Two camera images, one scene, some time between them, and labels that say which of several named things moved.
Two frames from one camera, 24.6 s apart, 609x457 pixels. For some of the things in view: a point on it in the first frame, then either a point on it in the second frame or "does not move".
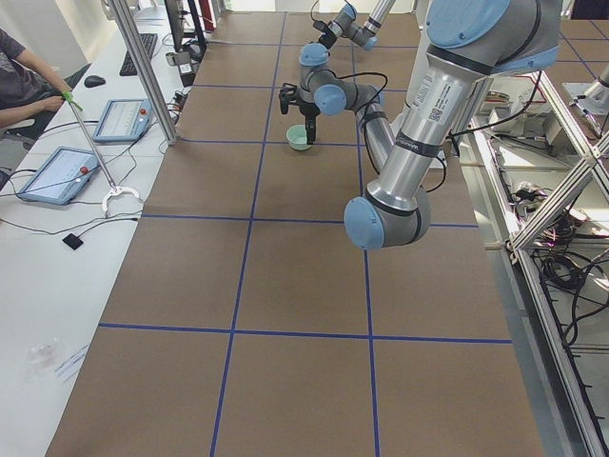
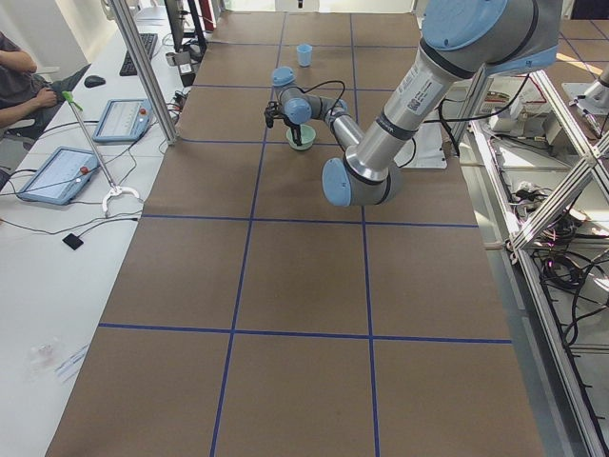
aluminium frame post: [147, 70] does not move
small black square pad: [73, 241] does not move
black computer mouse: [93, 81] does not move
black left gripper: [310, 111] → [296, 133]
